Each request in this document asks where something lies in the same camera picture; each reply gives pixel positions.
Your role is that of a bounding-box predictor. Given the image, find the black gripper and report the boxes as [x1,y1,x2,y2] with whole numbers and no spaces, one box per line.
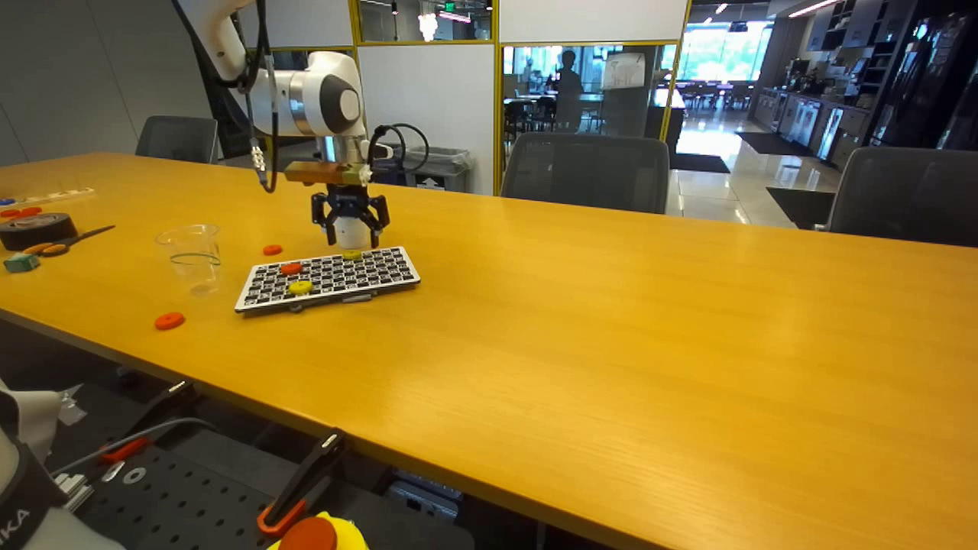
[307,185,393,250]

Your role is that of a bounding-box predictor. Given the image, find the clear plastic cup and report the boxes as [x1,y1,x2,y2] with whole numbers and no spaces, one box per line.
[156,221,226,300]

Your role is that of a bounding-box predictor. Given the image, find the checkered calibration board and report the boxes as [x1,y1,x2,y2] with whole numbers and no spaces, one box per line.
[233,240,426,318]

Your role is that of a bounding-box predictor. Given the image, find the gray waste bin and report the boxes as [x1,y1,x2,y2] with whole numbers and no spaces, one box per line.
[393,143,476,196]

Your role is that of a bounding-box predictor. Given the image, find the person in dark clothes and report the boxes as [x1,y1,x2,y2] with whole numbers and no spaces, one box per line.
[547,44,591,135]

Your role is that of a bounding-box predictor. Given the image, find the blue gray box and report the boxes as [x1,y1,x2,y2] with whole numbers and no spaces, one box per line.
[382,472,463,524]

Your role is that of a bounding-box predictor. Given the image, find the yellow emergency stop button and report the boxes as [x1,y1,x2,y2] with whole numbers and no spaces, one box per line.
[265,511,373,550]

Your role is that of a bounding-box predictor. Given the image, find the dark floor mat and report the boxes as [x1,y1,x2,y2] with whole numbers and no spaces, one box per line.
[763,184,841,231]
[669,150,732,175]

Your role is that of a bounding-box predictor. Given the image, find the white device with black band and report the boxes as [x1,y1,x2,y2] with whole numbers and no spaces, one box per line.
[0,377,126,550]

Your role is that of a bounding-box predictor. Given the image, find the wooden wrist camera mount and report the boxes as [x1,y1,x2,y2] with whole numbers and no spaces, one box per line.
[281,158,376,191]

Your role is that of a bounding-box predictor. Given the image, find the black clamp orange handle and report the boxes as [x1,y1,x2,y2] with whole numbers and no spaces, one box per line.
[254,430,349,541]

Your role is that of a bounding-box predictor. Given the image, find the orange handled scissors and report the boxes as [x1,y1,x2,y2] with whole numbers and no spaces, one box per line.
[28,223,119,258]

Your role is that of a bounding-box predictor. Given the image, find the red handled screwdriver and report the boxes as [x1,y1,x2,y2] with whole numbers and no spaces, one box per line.
[99,435,156,470]

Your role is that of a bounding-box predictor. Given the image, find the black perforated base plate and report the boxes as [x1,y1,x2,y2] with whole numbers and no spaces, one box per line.
[74,445,307,550]

